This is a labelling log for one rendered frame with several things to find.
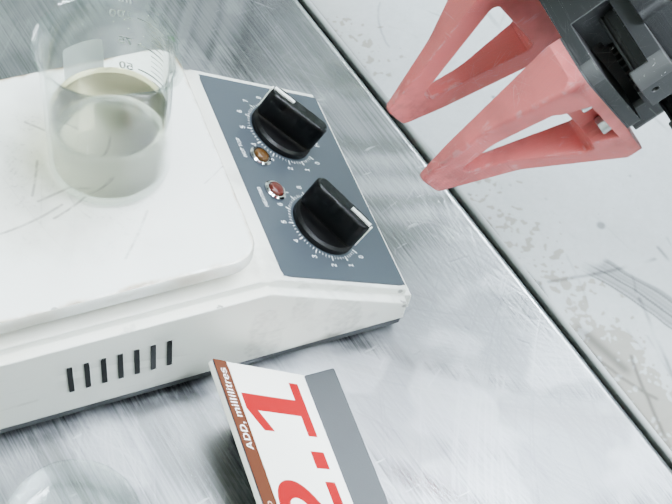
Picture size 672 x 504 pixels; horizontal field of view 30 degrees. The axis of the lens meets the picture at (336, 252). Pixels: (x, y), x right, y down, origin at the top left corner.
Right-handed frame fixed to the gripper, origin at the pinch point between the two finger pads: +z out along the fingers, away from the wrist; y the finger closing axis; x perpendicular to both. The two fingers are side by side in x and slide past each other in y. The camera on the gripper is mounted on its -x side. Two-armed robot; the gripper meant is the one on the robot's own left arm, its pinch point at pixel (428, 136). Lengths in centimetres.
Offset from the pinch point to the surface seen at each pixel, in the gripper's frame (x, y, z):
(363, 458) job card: 7.6, 7.0, 11.0
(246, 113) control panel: 3.2, -9.0, 8.0
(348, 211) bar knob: 4.2, -1.9, 5.7
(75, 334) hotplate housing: -4.3, 1.0, 15.3
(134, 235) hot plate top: -3.9, -1.5, 11.6
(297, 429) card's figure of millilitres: 4.8, 5.4, 12.1
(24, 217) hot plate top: -6.4, -3.5, 14.6
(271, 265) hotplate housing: 1.1, 0.1, 8.7
